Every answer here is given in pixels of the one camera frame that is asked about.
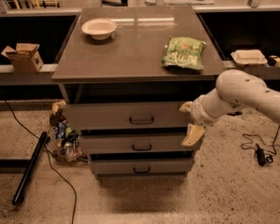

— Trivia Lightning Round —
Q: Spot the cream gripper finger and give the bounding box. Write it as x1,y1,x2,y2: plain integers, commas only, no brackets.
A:
182,123,205,147
179,101,192,113

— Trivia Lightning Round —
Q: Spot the grey top drawer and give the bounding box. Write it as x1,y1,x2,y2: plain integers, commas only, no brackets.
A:
63,102,189,130

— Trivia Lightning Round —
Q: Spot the grey drawer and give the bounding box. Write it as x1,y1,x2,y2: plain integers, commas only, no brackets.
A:
79,133,202,154
90,158,194,176
63,102,189,130

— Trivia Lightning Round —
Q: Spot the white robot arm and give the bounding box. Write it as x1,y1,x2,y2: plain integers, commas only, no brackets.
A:
179,69,280,147

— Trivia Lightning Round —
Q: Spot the grey drawer cabinet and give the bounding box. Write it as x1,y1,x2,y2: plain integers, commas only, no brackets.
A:
52,7,223,164

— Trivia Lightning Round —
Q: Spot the grey bottom drawer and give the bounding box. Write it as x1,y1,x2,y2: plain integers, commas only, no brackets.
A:
90,158,194,176

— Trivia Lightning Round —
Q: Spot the grey middle drawer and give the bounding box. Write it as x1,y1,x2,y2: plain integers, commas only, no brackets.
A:
79,133,202,154

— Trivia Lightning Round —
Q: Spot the green snack bag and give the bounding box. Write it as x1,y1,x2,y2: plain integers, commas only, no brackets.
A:
161,37,206,71

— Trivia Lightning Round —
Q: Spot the white foam takeout container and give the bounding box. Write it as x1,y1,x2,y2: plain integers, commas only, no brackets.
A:
231,49,267,66

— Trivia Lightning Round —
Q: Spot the yellow black tape measure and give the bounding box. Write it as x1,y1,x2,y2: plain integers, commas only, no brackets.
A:
267,55,280,66

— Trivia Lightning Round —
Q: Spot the white paper bowl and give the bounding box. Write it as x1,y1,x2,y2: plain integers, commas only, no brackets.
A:
81,19,117,40

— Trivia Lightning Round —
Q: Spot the small cardboard box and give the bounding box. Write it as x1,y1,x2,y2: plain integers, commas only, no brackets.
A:
1,43,43,74

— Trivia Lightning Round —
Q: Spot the black tube on floor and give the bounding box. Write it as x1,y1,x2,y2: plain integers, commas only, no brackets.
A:
12,132,48,205

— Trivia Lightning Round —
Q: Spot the black floor cable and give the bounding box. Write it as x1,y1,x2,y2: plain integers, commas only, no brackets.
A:
0,70,77,224

